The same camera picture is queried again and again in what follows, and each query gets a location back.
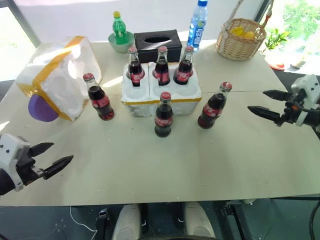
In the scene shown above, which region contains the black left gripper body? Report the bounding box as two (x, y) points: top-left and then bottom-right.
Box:
(15, 147), (48, 186)

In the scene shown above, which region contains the white foam box yellow tape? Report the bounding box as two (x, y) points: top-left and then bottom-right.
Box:
(16, 36), (102, 122)

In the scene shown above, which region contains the yellow fruit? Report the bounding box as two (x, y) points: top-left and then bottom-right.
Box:
(229, 26), (245, 36)
(241, 30), (257, 40)

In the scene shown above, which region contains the purple round bowl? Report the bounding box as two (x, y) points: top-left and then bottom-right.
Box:
(27, 94), (60, 123)

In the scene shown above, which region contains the red saucer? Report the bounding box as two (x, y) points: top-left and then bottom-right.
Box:
(269, 62), (286, 72)

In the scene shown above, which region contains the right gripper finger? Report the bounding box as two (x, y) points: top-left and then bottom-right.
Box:
(247, 106), (285, 127)
(262, 89), (291, 102)

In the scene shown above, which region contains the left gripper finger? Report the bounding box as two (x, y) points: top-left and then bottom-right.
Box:
(42, 155), (74, 180)
(29, 142), (55, 158)

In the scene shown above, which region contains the blue plastic water bottle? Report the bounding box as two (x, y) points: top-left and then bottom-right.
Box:
(186, 0), (209, 52)

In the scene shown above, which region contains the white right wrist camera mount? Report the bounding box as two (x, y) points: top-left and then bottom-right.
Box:
(290, 74), (320, 127)

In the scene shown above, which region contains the green potted plant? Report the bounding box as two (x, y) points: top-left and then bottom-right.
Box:
(264, 28), (291, 55)

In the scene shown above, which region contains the pale green bowl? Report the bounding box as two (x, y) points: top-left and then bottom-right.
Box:
(107, 31), (136, 54)

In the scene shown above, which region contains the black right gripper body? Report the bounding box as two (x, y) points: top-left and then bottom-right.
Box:
(281, 92), (305, 123)

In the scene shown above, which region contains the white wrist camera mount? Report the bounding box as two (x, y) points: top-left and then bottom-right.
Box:
(290, 74), (320, 127)
(0, 133), (32, 192)

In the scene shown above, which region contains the glass cola bottle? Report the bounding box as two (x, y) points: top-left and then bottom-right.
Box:
(127, 46), (146, 88)
(197, 81), (233, 130)
(172, 45), (195, 86)
(154, 91), (174, 138)
(152, 46), (172, 87)
(82, 72), (116, 122)

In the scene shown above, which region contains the black table frame bracket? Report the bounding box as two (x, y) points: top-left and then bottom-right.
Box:
(95, 209), (112, 240)
(220, 199), (254, 240)

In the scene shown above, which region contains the wicker basket with rope handle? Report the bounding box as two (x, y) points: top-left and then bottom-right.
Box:
(215, 0), (268, 62)

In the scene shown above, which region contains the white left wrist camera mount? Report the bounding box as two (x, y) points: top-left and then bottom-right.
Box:
(0, 133), (32, 192)

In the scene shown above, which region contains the green plastic soda bottle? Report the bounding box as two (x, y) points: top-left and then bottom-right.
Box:
(111, 10), (128, 46)

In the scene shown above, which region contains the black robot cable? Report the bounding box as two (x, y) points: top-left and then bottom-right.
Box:
(308, 203), (320, 240)

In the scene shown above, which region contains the white rounded robot leg cover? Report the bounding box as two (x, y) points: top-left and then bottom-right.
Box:
(184, 201), (217, 240)
(110, 203), (143, 240)

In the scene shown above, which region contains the black tissue box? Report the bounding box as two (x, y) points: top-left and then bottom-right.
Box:
(133, 29), (183, 64)

